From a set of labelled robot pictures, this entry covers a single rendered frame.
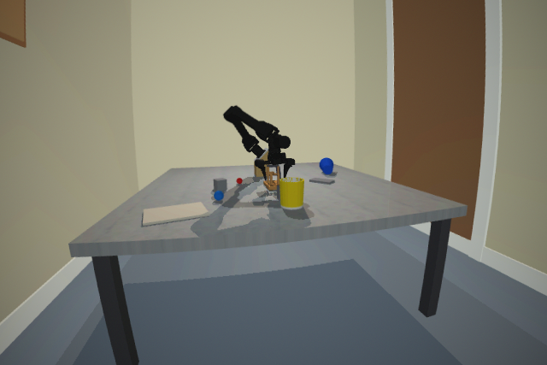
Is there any yellow mug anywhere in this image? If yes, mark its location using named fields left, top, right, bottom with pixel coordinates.
left=279, top=177, right=304, bottom=210

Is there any blue cylinder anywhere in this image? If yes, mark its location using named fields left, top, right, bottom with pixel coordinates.
left=320, top=158, right=333, bottom=174

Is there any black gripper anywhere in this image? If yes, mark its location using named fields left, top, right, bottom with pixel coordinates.
left=255, top=148, right=295, bottom=180

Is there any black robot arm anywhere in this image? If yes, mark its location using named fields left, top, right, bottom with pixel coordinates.
left=224, top=105, right=291, bottom=165

